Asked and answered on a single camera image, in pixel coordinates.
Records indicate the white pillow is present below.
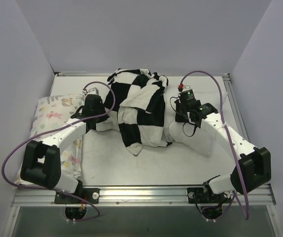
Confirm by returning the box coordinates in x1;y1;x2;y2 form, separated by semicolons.
164;89;228;157

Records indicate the black white checkered pillowcase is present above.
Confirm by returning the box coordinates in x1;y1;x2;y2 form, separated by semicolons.
95;69;172;156

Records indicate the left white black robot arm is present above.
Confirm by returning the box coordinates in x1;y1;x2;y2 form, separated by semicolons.
20;94;107;203

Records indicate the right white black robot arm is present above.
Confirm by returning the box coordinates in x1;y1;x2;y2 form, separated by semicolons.
176;89;272;202

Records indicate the black loop cable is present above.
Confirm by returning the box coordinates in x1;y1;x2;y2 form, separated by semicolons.
170;96;201;138

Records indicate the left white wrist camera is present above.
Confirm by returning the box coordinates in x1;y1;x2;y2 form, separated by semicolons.
82;87;99;96

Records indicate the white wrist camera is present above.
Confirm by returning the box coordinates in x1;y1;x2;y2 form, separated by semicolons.
177;84;192;92
82;87;99;96

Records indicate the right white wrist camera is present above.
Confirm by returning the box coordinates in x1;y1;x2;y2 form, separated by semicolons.
177;84;192;92

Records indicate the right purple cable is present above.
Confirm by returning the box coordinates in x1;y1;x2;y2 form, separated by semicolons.
177;70;250;221

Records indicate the purple cable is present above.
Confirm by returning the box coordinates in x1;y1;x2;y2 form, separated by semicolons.
1;81;119;222
177;70;250;221

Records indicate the aluminium right side rail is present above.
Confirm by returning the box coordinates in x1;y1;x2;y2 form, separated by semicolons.
222;74;249;141

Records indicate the aluminium rail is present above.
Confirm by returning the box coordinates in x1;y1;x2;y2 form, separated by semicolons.
222;74;249;141
12;185;276;207

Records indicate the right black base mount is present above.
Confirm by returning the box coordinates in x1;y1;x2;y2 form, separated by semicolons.
187;187;231;204

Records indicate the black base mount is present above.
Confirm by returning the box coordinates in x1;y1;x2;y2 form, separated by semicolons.
54;188;100;204
187;187;231;204

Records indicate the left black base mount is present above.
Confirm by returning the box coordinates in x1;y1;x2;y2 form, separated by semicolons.
54;188;100;204

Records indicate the aluminium front rail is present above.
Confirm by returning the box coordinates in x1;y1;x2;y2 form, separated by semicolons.
12;185;276;207

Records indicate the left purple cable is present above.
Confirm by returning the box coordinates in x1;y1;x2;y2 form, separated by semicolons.
1;81;119;222

